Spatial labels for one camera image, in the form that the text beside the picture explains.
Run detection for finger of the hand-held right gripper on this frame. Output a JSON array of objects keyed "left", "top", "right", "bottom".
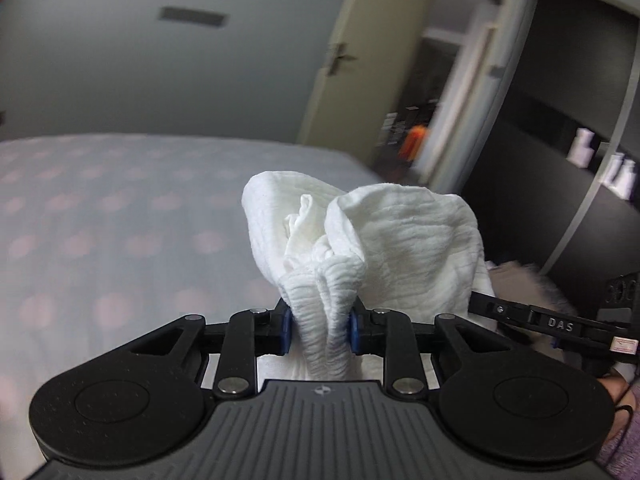
[{"left": 469, "top": 291, "right": 534, "bottom": 335}]

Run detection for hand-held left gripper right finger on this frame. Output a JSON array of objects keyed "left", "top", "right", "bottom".
[{"left": 348, "top": 299, "right": 507, "bottom": 401}]

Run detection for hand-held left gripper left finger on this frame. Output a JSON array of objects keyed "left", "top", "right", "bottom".
[{"left": 130, "top": 298, "right": 294, "bottom": 401}]

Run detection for white crinkled pants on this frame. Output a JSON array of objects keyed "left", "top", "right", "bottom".
[{"left": 241, "top": 170, "right": 511, "bottom": 385}]

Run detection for person's right forearm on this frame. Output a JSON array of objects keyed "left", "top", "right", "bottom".
[{"left": 594, "top": 374, "right": 640, "bottom": 480}]

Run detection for beige fluffy cloth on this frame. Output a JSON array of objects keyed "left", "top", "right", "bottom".
[{"left": 487, "top": 259, "right": 577, "bottom": 343}]

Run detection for white bottle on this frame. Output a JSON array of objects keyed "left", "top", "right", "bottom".
[
  {"left": 602, "top": 152, "right": 639, "bottom": 199},
  {"left": 567, "top": 127, "right": 599, "bottom": 169}
]

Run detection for orange object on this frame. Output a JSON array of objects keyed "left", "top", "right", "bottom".
[{"left": 397, "top": 124, "right": 432, "bottom": 164}]

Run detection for bed with pink-dotted sheet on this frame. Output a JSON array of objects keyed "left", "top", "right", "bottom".
[{"left": 0, "top": 132, "right": 396, "bottom": 466}]

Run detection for dark wardrobe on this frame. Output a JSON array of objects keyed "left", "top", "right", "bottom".
[{"left": 459, "top": 0, "right": 640, "bottom": 311}]

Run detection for cream door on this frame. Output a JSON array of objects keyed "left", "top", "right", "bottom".
[{"left": 297, "top": 0, "right": 437, "bottom": 161}]

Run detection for white door frame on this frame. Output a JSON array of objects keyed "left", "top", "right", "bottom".
[{"left": 415, "top": 0, "right": 542, "bottom": 187}]

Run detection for metal door handle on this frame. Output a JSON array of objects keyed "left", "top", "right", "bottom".
[{"left": 327, "top": 42, "right": 359, "bottom": 79}]

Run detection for dark wall vent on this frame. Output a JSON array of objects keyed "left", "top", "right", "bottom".
[{"left": 157, "top": 6, "right": 230, "bottom": 29}]

